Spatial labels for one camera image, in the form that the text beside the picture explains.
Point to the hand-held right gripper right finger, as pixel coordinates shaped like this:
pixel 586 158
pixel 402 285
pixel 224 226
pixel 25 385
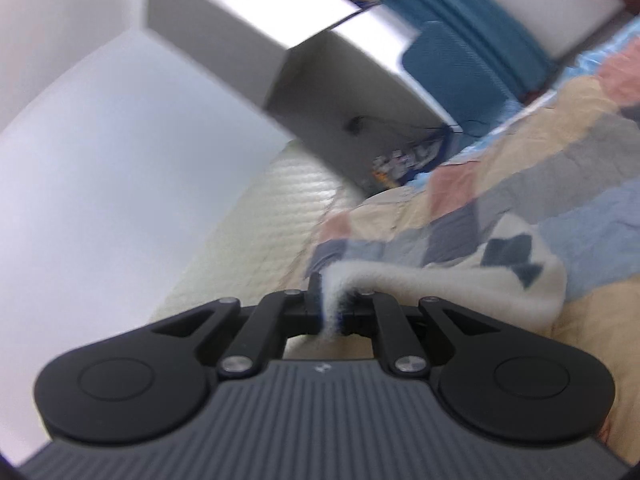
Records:
pixel 365 312

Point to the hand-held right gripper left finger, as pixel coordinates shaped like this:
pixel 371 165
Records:
pixel 300 310

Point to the cream quilted headboard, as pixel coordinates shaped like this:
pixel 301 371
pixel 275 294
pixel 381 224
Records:
pixel 270 220

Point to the cluster of small bottles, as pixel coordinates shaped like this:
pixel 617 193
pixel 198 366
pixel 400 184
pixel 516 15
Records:
pixel 395 165

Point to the patchwork bed quilt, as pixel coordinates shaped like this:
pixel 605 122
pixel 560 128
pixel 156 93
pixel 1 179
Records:
pixel 550 160

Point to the blue upholstered chair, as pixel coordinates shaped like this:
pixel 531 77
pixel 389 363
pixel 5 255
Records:
pixel 450 60

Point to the grey wooden wardrobe cabinet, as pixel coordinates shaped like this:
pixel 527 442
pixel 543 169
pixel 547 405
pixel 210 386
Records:
pixel 225 15

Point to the blue window curtain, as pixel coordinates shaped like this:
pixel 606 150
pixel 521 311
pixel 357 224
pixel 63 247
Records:
pixel 490 25

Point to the black wall socket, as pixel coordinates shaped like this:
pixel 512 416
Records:
pixel 356 124

